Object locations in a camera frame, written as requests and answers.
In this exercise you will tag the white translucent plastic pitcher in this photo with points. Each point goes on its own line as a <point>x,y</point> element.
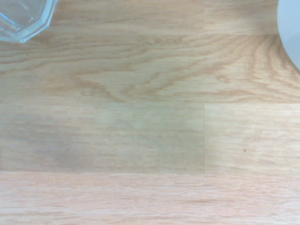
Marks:
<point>290,28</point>

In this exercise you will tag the clear faceted drinking glass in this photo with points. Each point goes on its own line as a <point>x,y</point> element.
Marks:
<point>22,17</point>

